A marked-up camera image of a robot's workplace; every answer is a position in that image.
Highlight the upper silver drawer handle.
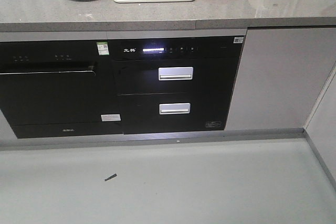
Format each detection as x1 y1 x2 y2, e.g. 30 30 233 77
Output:
158 67 194 81

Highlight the black built-in dishwasher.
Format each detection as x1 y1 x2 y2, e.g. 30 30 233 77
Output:
1 31 122 138

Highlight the silver drawer handle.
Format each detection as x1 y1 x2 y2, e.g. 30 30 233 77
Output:
158 67 194 81
159 103 191 115

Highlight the lower silver drawer handle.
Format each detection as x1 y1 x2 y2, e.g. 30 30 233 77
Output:
159 103 191 115

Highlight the black disinfection cabinet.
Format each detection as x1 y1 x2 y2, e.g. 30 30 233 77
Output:
108 30 245 134

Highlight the black tape strip upper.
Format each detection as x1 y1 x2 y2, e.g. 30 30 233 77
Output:
104 174 117 182

